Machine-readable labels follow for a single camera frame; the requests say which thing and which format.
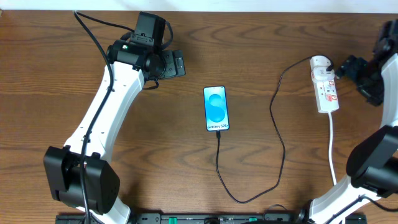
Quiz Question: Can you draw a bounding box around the white power strip cord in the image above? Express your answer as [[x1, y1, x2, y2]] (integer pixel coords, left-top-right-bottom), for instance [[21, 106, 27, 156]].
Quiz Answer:
[[328, 112, 338, 187]]

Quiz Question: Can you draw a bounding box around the black USB charging cable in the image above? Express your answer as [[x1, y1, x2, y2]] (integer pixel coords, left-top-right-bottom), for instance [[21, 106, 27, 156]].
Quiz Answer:
[[215, 53, 335, 205]]

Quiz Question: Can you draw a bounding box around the blue Galaxy smartphone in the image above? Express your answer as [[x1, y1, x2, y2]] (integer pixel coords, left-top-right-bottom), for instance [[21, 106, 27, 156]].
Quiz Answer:
[[203, 86, 229, 131]]

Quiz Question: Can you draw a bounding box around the white power strip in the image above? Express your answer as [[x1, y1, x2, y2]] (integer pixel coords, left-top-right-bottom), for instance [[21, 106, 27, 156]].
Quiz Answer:
[[310, 55, 339, 114]]

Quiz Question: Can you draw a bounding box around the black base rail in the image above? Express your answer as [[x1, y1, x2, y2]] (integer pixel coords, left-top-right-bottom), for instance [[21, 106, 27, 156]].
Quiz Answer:
[[55, 212, 368, 224]]

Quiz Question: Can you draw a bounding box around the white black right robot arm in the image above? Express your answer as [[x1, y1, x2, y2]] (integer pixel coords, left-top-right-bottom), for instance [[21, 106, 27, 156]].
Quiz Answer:
[[297, 20, 397, 223]]

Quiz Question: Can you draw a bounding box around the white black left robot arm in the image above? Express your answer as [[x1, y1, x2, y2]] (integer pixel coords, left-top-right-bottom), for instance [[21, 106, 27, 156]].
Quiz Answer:
[[44, 12, 185, 223]]

